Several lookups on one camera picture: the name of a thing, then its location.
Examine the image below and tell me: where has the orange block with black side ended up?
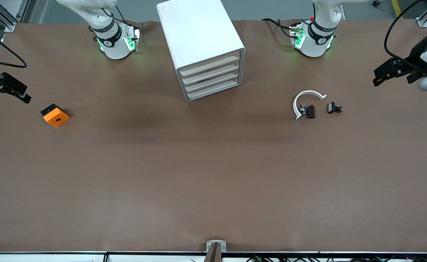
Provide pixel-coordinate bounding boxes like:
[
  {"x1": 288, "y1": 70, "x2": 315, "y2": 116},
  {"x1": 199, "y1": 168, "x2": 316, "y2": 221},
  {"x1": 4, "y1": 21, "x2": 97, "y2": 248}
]
[{"x1": 40, "y1": 103, "x2": 70, "y2": 128}]

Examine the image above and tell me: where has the small brown component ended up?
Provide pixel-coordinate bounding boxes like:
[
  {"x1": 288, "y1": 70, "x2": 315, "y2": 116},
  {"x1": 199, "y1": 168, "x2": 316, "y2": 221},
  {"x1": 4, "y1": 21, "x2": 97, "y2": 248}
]
[{"x1": 299, "y1": 104, "x2": 316, "y2": 119}]

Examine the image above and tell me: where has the grey connector box green light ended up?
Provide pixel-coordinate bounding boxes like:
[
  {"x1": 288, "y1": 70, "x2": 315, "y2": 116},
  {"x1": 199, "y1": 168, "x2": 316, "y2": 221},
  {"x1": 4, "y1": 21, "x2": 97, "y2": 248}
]
[
  {"x1": 289, "y1": 22, "x2": 306, "y2": 50},
  {"x1": 124, "y1": 25, "x2": 141, "y2": 52}
]

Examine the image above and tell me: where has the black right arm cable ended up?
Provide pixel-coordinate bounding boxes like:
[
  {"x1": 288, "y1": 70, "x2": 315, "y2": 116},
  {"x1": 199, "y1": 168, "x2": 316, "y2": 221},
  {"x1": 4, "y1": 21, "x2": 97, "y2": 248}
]
[{"x1": 0, "y1": 27, "x2": 28, "y2": 69}]

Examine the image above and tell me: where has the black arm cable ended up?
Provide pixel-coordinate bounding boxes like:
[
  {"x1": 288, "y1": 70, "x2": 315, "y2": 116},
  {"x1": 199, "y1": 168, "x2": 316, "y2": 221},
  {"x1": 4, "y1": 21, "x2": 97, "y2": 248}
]
[
  {"x1": 0, "y1": 27, "x2": 28, "y2": 69},
  {"x1": 384, "y1": 0, "x2": 424, "y2": 70}
]

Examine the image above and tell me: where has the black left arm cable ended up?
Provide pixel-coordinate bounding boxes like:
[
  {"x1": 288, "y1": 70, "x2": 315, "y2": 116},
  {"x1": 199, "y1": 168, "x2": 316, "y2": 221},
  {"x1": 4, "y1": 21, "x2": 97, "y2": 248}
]
[{"x1": 384, "y1": 0, "x2": 424, "y2": 70}]

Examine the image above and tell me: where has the white curved plastic ring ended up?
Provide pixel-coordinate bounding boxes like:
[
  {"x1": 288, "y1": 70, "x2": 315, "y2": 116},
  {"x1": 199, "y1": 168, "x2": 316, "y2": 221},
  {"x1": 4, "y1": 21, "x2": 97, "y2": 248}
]
[{"x1": 293, "y1": 90, "x2": 327, "y2": 120}]

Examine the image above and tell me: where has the black base cable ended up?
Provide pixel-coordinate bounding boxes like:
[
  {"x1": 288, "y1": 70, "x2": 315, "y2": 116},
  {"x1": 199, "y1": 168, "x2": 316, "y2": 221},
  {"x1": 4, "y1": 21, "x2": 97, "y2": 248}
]
[
  {"x1": 104, "y1": 4, "x2": 126, "y2": 24},
  {"x1": 261, "y1": 17, "x2": 295, "y2": 37}
]

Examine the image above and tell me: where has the white table edge rail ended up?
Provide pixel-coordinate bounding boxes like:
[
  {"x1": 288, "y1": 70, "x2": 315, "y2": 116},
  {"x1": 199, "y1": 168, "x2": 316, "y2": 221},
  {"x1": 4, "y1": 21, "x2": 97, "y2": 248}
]
[{"x1": 0, "y1": 251, "x2": 427, "y2": 262}]

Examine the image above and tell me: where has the black cable tangle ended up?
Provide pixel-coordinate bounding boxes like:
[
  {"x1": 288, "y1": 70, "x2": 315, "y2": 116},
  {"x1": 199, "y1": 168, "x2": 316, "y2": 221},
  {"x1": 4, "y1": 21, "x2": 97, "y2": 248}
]
[{"x1": 246, "y1": 255, "x2": 427, "y2": 262}]

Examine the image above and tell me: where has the grey metal bracket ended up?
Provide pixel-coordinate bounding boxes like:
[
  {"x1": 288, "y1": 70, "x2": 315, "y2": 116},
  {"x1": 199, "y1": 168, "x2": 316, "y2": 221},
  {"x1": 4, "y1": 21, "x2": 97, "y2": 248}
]
[{"x1": 206, "y1": 240, "x2": 227, "y2": 252}]

